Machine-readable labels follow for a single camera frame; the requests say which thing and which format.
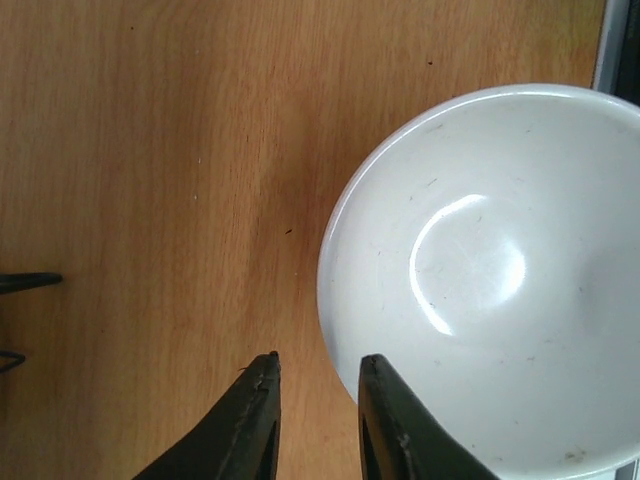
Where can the orange rimmed stack bowl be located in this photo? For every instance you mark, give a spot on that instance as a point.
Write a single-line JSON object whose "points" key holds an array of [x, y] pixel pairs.
{"points": [[489, 249]]}

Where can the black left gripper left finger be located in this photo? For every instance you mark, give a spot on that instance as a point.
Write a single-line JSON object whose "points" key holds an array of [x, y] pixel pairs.
{"points": [[238, 438]]}

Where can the black wire dish rack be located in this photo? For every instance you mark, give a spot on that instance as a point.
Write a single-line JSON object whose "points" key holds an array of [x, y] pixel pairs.
{"points": [[11, 283]]}

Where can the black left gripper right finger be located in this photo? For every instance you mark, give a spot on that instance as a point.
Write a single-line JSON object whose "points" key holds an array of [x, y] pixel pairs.
{"points": [[399, 438]]}

